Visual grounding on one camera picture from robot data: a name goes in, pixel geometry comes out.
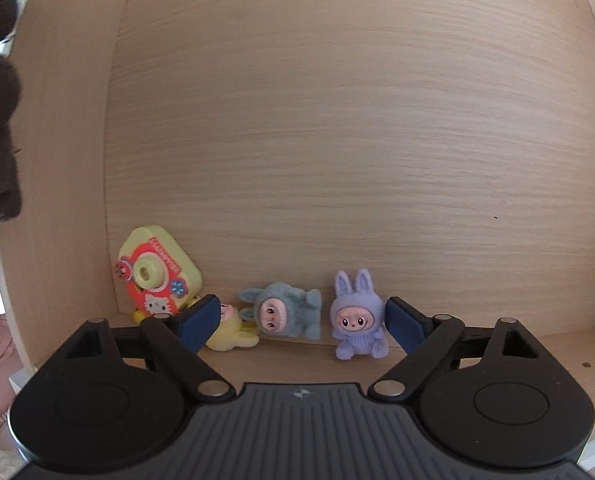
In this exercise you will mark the yellow plush bunny doll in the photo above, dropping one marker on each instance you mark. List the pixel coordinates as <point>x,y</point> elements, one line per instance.
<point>232,332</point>

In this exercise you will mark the purple plush bunny doll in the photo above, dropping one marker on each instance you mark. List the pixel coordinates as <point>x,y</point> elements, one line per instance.
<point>357,317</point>

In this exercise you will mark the grey plush bunny doll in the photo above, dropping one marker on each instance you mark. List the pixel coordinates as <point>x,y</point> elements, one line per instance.
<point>282,310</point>

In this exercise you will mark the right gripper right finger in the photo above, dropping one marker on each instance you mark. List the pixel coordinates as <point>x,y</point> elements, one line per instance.
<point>427,343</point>

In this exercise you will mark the yellow toy camera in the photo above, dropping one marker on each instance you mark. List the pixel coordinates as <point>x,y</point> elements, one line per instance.
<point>160,277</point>

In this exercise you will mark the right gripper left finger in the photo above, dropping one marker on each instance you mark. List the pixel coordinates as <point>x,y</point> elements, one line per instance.
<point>175,342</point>

